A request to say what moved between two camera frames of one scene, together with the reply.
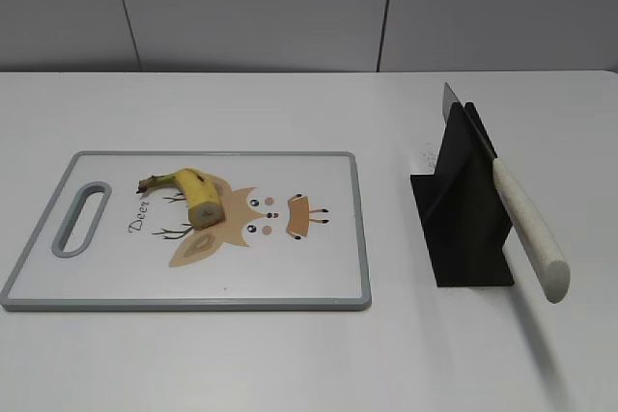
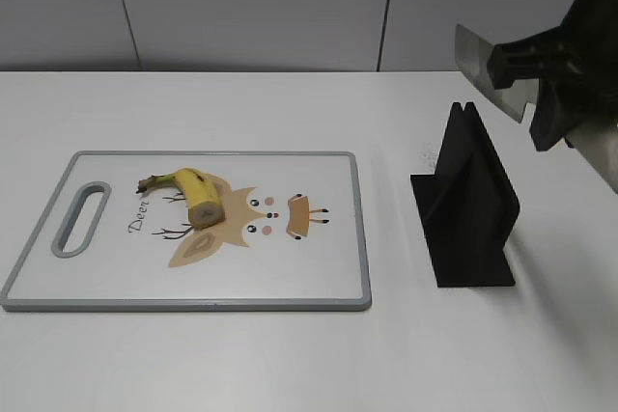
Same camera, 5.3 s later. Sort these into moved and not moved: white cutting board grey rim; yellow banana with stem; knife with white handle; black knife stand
Moved: knife with white handle
Not moved: black knife stand; white cutting board grey rim; yellow banana with stem
